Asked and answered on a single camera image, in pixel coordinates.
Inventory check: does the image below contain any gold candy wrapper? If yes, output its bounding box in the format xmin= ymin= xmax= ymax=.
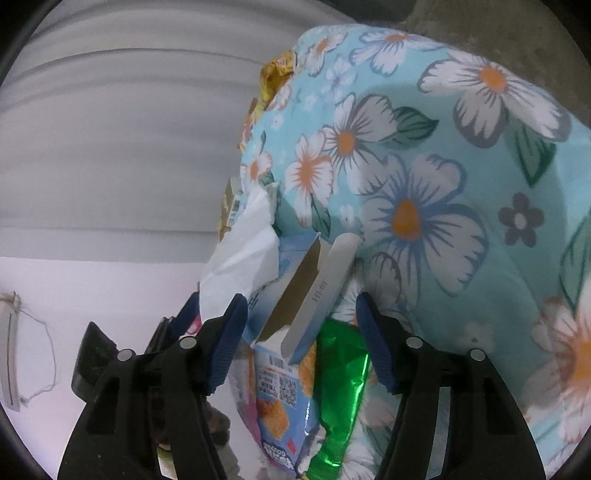
xmin=217 ymin=177 xmax=242 ymax=241

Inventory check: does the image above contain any white tissue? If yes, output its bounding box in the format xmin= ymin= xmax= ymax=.
xmin=199 ymin=183 xmax=280 ymax=322

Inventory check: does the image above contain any white air conditioner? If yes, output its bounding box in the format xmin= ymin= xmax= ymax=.
xmin=0 ymin=292 xmax=21 ymax=412

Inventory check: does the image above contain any blue snack bag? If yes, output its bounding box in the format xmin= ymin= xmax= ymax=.
xmin=228 ymin=341 xmax=318 ymax=477

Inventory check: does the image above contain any white curtain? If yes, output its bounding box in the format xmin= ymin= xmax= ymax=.
xmin=1 ymin=1 xmax=346 ymax=263

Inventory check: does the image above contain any green foil wrapper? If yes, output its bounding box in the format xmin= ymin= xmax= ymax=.
xmin=305 ymin=319 xmax=370 ymax=479

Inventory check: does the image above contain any gold foil wrapper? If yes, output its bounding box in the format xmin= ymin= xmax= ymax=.
xmin=259 ymin=50 xmax=296 ymax=108

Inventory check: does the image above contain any white cardboard box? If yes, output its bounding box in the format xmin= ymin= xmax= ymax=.
xmin=243 ymin=233 xmax=362 ymax=365

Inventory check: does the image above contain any floral blue table cloth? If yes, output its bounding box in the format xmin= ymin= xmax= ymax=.
xmin=239 ymin=24 xmax=590 ymax=478

